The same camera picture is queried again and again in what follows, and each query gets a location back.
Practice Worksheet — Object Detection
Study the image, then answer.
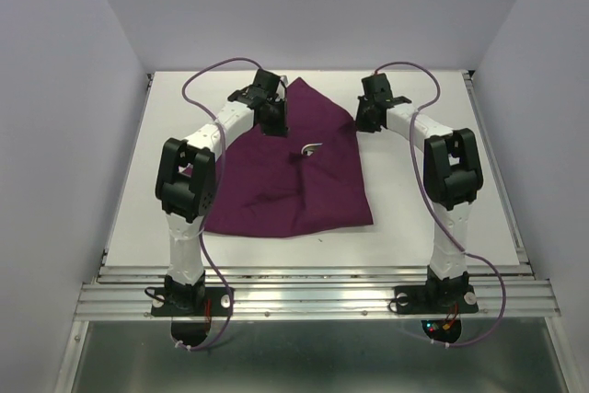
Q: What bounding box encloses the steel instrument tray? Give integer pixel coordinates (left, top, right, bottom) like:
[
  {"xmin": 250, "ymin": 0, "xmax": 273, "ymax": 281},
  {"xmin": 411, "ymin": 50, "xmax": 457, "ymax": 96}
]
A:
[{"xmin": 301, "ymin": 143, "xmax": 321, "ymax": 156}]

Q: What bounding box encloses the purple cloth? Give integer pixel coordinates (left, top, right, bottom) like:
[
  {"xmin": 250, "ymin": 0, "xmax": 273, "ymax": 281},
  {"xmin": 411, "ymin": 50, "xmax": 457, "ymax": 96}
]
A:
[{"xmin": 205, "ymin": 78, "xmax": 373, "ymax": 238}]

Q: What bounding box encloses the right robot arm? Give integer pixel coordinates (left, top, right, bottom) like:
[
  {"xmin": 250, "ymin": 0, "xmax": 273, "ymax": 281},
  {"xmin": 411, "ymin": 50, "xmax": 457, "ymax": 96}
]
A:
[{"xmin": 355, "ymin": 73, "xmax": 484, "ymax": 310}]

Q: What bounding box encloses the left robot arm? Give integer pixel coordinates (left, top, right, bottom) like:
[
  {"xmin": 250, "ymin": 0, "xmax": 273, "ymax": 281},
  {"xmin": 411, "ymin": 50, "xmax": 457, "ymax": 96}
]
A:
[{"xmin": 155, "ymin": 69, "xmax": 288, "ymax": 314}]

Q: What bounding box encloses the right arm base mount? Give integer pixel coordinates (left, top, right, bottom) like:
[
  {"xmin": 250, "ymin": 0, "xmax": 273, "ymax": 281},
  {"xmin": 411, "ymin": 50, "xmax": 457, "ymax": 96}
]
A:
[{"xmin": 387, "ymin": 268, "xmax": 479, "ymax": 347}]

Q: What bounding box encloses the aluminium front rail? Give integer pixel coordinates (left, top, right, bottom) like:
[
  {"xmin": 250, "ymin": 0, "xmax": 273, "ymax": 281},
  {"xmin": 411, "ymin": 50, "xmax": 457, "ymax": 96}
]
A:
[{"xmin": 75, "ymin": 264, "xmax": 560, "ymax": 321}]

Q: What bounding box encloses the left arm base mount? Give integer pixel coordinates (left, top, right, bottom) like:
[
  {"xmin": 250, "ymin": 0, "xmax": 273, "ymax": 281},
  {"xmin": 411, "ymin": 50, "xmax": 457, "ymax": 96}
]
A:
[{"xmin": 144, "ymin": 272, "xmax": 235, "ymax": 352}]

